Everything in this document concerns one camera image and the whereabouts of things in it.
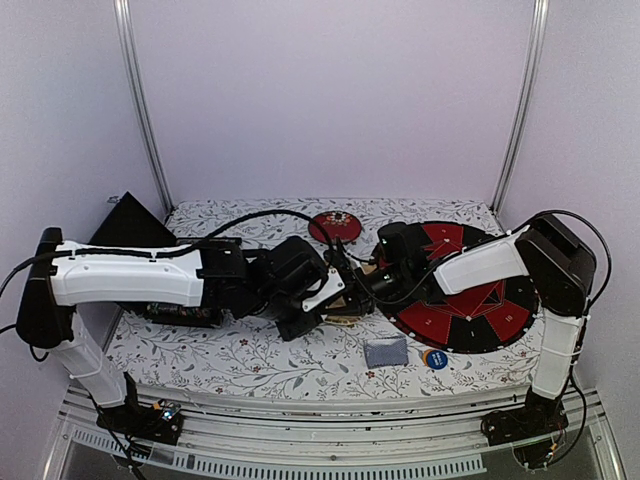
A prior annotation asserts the woven bamboo tray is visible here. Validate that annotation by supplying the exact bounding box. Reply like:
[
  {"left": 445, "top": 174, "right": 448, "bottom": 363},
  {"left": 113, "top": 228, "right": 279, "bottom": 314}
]
[{"left": 319, "top": 267, "right": 376, "bottom": 325}]

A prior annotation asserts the blue small blind button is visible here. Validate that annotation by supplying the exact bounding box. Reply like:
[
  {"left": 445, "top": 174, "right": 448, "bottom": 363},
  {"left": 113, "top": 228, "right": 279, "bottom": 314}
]
[{"left": 428, "top": 350, "right": 448, "bottom": 370}]

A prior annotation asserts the orange big blind button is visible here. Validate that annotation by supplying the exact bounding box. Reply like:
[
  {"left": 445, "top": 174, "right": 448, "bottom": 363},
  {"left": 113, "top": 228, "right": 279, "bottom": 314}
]
[{"left": 422, "top": 349, "right": 434, "bottom": 367}]

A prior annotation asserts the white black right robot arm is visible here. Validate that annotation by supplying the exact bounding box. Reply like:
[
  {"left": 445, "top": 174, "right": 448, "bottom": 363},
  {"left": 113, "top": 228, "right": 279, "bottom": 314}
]
[{"left": 350, "top": 213, "right": 596, "bottom": 436}]

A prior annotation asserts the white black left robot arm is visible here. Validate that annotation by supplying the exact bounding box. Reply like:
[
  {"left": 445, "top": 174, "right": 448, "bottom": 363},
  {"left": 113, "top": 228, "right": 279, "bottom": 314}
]
[{"left": 16, "top": 228, "right": 346, "bottom": 434}]

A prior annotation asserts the red floral round plate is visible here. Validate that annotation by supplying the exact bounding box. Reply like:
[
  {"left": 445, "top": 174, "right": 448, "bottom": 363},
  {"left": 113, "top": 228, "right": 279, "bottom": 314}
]
[{"left": 314, "top": 210, "right": 363, "bottom": 243}]

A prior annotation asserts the round red black poker mat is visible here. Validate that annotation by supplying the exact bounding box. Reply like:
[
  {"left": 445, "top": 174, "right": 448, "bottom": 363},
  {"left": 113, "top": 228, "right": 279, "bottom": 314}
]
[{"left": 379, "top": 221, "right": 538, "bottom": 354}]

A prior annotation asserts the black poker set case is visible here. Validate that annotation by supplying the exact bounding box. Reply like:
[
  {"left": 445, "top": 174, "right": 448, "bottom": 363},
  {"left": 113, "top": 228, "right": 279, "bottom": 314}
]
[{"left": 89, "top": 191, "right": 236, "bottom": 329}]

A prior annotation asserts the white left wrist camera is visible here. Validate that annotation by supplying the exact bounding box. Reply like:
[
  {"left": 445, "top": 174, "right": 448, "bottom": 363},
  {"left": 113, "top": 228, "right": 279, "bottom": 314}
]
[{"left": 301, "top": 268, "right": 345, "bottom": 312}]

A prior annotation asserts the aluminium frame post right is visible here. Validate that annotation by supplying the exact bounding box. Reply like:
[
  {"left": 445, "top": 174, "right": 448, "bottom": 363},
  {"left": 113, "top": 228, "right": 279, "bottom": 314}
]
[{"left": 491, "top": 0, "right": 550, "bottom": 216}]

